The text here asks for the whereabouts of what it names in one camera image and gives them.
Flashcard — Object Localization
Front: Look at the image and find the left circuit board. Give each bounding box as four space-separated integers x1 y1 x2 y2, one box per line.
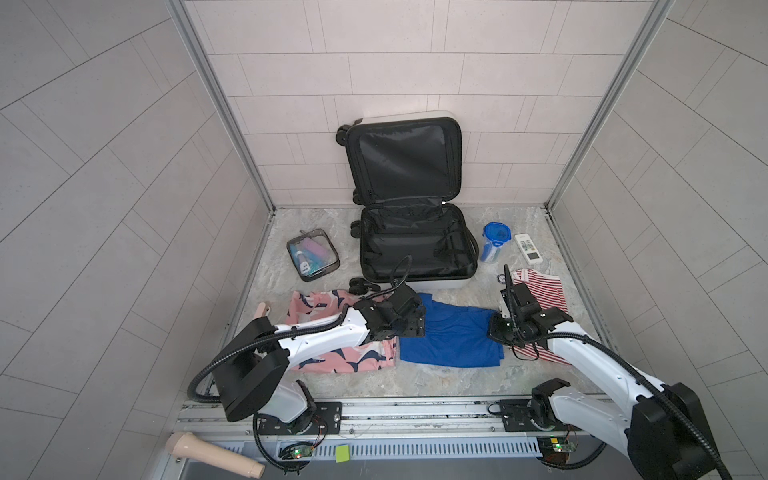
279 442 316 461

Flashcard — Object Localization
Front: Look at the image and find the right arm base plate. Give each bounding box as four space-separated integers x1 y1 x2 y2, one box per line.
487 398 580 435

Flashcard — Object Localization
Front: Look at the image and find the pink shark print garment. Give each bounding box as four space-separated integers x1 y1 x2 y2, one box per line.
278 290 396 374

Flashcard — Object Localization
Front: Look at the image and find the blue shirt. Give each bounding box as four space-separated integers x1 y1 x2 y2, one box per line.
398 293 504 368

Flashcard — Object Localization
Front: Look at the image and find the green sticky note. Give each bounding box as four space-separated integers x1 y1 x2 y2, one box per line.
335 445 351 463

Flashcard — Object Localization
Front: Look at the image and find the right circuit board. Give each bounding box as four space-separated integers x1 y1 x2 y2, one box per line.
537 437 578 466

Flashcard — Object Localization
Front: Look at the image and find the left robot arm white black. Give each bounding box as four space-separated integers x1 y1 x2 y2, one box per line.
187 283 426 431

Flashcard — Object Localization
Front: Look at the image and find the clear black-trimmed toiletry pouch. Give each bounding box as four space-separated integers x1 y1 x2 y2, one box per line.
286 228 340 282

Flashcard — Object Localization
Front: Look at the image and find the blue lidded cup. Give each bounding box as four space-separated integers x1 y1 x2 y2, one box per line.
480 222 512 263

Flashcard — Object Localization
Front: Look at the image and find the small pink case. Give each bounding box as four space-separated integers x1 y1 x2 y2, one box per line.
254 302 270 319

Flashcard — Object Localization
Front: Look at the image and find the black and white open suitcase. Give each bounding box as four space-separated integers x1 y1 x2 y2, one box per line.
335 111 479 291

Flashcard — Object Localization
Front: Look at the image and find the beige cylindrical handle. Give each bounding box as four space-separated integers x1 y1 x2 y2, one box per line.
165 432 266 479

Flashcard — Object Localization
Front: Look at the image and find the red white striped garment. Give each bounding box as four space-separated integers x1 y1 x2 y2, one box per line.
512 268 570 366

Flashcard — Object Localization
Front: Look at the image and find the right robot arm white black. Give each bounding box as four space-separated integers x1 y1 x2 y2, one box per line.
488 279 731 479

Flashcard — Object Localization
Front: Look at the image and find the circuit board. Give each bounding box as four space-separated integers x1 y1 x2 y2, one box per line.
279 442 316 461
537 437 578 466

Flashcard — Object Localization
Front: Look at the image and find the white remote control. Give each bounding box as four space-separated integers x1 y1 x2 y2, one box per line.
514 233 543 265

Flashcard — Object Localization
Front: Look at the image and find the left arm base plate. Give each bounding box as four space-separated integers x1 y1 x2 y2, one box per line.
256 401 343 436

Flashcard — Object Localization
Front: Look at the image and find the aluminium rail frame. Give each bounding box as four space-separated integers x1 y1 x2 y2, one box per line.
174 395 600 462

